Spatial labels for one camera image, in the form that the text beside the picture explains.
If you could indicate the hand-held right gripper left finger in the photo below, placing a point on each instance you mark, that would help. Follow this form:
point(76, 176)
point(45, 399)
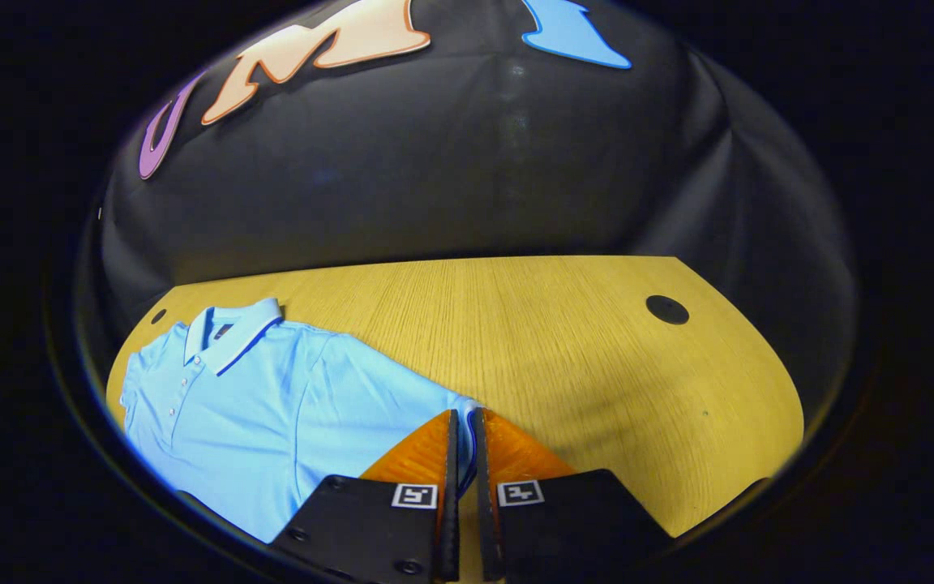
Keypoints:
point(451, 487)

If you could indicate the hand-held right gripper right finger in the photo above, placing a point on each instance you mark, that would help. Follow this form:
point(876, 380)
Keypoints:
point(483, 503)

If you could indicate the black round table grommet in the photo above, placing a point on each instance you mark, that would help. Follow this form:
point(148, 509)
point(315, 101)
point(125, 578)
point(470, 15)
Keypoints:
point(158, 315)
point(667, 309)

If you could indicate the light blue T-shirt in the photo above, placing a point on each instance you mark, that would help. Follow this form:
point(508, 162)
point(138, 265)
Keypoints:
point(256, 422)

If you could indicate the black backdrop cloth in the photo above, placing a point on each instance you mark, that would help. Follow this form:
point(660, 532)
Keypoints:
point(475, 162)

